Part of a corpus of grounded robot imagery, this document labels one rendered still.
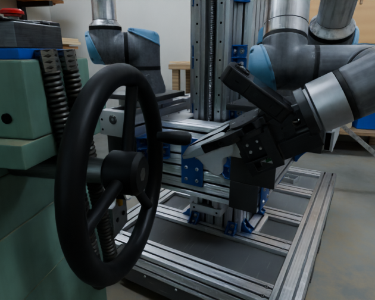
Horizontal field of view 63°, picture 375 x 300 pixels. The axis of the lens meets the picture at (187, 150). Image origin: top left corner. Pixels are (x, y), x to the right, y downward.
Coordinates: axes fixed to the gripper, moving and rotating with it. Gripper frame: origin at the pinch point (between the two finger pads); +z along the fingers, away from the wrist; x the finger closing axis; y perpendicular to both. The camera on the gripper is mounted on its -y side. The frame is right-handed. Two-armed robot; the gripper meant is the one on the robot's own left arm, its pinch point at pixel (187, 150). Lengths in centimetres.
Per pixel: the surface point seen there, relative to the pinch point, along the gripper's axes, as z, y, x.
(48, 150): 9.4, -10.9, -16.4
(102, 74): -2.4, -15.1, -15.9
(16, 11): 8.6, -29.1, -8.1
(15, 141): 10.0, -13.5, -19.2
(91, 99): -2.0, -13.1, -19.5
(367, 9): -106, 17, 323
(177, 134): -0.2, -3.3, -0.9
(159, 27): 93, -79, 324
